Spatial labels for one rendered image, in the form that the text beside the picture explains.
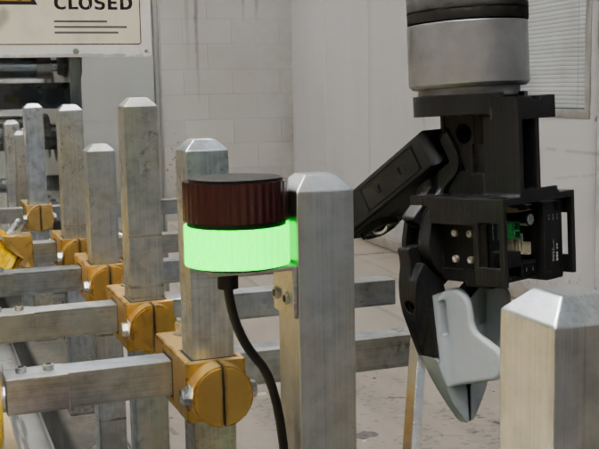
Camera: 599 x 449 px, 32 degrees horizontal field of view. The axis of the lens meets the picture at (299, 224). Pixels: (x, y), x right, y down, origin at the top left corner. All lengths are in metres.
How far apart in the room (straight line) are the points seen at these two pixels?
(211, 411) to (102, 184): 0.54
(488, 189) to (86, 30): 2.29
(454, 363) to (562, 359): 0.31
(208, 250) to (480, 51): 0.20
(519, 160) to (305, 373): 0.18
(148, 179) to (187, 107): 8.35
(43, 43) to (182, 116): 6.61
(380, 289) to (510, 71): 0.62
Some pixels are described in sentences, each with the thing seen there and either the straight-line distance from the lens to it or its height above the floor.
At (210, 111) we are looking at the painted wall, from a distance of 9.46.
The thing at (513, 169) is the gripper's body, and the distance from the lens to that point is 0.62.
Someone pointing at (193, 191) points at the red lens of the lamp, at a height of 1.13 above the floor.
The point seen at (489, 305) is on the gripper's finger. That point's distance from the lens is 0.69.
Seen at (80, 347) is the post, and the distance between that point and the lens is 1.60.
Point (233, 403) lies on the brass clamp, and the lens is 0.83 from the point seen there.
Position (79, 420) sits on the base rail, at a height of 0.70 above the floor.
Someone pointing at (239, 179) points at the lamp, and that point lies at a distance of 0.57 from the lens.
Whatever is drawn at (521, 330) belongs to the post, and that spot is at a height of 1.10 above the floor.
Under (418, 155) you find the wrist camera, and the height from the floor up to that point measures 1.14.
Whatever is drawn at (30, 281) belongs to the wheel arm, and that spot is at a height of 0.95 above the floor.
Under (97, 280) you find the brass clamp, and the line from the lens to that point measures 1.30.
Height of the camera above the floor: 1.19
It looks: 8 degrees down
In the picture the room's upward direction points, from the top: 1 degrees counter-clockwise
